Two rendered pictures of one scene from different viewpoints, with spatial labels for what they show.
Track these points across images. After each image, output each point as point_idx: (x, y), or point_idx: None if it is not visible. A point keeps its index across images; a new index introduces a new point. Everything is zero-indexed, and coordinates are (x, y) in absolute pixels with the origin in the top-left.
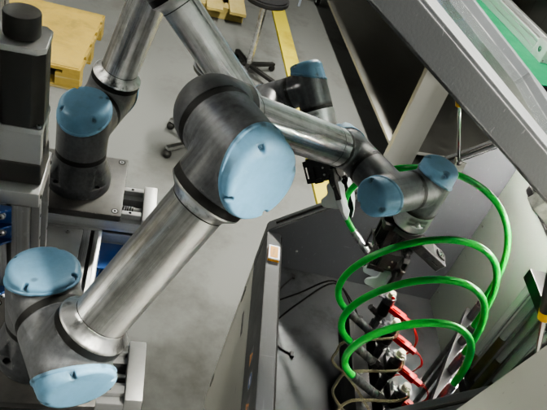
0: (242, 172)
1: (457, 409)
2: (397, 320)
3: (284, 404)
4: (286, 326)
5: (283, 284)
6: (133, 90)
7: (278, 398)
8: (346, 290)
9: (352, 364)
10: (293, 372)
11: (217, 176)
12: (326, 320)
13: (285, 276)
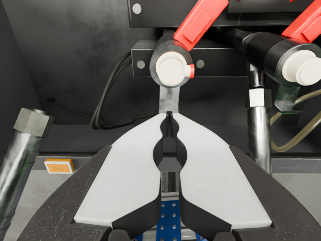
0: None
1: None
2: (311, 73)
3: (228, 104)
4: (130, 105)
5: (70, 110)
6: None
7: (221, 110)
8: (101, 98)
9: (243, 76)
10: (189, 96)
11: None
12: (100, 57)
13: (57, 108)
